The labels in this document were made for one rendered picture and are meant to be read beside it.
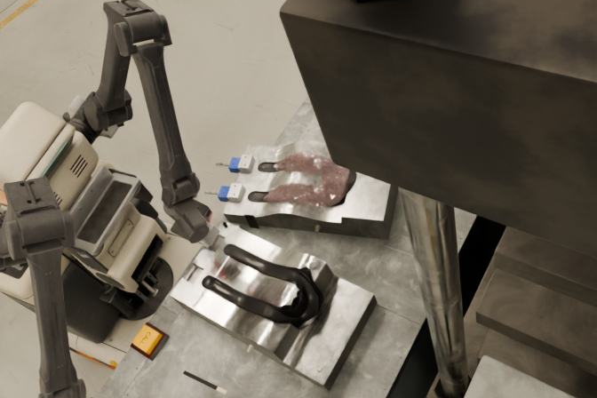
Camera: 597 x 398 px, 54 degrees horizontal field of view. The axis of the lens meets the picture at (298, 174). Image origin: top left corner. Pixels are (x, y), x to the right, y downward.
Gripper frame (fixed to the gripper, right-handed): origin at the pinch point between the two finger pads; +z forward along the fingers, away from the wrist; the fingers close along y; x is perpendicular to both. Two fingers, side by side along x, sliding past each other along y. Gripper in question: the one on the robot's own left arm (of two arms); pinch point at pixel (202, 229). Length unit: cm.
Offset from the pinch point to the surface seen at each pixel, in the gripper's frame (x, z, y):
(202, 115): 99, 123, 71
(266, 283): -22.8, 3.8, -4.7
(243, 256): -11.7, 7.6, -0.5
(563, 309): -86, -43, 10
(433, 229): -66, -78, 3
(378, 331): -54, 10, -2
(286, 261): -25.0, 3.3, 2.9
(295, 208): -18.1, 7.9, 18.2
